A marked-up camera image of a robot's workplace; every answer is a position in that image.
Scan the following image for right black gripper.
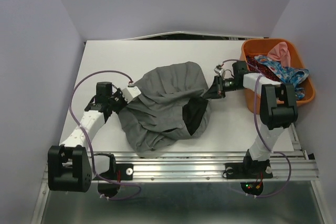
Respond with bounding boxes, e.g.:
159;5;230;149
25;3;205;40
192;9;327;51
202;74;242;99

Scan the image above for grey skirt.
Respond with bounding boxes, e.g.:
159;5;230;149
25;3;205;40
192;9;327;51
118;61;212;153

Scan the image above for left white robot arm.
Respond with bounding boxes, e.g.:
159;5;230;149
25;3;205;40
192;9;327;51
47;82;127;193

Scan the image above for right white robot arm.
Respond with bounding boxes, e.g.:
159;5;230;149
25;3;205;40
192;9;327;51
204;60;298;179

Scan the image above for orange plastic bin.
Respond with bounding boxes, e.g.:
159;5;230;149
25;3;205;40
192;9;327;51
240;38;316;106

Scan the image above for red dotted skirt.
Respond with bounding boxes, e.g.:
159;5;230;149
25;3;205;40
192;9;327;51
246;56;280;82

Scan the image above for pink garment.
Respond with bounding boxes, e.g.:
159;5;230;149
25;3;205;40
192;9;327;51
267;42;291;67

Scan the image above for blue floral skirt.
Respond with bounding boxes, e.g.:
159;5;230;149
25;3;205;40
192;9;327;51
255;55;309;100

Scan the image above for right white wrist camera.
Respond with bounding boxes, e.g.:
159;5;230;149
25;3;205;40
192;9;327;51
214;65;225;79

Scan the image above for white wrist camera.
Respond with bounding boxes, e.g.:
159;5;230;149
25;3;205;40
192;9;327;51
214;65;225;79
122;86;141;103

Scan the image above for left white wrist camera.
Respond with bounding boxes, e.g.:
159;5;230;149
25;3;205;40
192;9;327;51
122;86;141;103

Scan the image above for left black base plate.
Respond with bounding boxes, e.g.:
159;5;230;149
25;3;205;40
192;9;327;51
98;163;134;181

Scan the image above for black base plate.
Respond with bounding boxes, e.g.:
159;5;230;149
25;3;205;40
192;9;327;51
98;163;134;181
224;163;273;179

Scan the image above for aluminium rail frame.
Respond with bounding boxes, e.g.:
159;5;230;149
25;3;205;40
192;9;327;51
32;126;332;223

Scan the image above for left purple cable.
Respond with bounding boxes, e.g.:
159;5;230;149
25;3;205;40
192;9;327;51
68;70;142;200

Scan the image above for purple cable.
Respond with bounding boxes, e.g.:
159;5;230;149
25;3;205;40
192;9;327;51
220;59;292;199
68;70;142;200

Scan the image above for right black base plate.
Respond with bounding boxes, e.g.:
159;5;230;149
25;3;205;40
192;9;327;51
224;163;273;179

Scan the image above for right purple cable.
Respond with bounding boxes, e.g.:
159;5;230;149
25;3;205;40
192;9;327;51
220;59;292;199

